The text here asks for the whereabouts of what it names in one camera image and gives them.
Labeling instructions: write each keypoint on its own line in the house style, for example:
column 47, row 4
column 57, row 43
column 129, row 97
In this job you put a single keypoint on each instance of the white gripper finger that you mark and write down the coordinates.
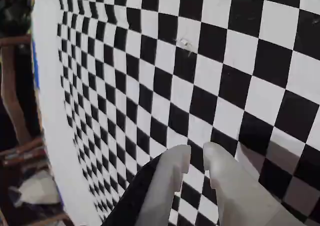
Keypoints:
column 237, row 193
column 165, row 181

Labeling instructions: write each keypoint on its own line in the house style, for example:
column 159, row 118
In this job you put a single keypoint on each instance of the black white checkered mat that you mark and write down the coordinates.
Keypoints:
column 125, row 85

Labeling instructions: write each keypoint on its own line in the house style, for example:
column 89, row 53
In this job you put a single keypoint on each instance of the blue tape strip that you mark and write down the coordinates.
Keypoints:
column 36, row 65

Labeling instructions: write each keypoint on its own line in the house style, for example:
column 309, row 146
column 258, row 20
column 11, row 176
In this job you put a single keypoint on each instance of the wooden bookshelf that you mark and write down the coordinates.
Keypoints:
column 10, row 90

